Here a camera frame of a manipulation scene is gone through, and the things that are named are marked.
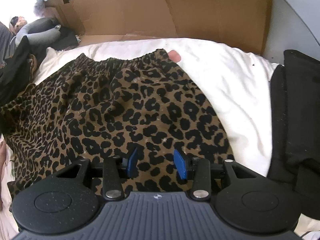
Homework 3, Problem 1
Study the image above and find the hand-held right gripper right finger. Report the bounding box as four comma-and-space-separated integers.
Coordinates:
174, 149, 259, 200

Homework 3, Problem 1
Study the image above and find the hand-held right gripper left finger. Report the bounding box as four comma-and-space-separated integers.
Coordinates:
56, 147, 138, 200

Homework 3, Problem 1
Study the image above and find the leopard print skirt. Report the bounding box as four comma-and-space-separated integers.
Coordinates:
0, 49, 235, 203

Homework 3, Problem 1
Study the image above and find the black clothes pile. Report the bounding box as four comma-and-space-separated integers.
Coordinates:
266, 49, 320, 207

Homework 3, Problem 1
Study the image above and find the printed bear blanket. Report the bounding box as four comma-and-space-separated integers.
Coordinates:
0, 37, 320, 240

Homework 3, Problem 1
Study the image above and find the black garment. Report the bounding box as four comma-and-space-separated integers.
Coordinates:
46, 26, 78, 52
0, 36, 47, 105

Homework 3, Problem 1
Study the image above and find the brown patterned garment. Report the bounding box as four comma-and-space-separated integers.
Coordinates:
26, 54, 38, 74

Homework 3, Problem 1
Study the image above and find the brown cardboard sheet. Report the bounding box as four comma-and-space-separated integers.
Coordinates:
44, 0, 274, 55

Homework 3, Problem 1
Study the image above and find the grey neck pillow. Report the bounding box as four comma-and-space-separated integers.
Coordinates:
15, 17, 62, 47

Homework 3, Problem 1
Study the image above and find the dark grey cloth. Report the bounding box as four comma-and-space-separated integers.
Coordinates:
0, 21, 17, 63

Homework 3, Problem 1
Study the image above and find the small plush toy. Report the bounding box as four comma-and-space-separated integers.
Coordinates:
9, 16, 27, 34

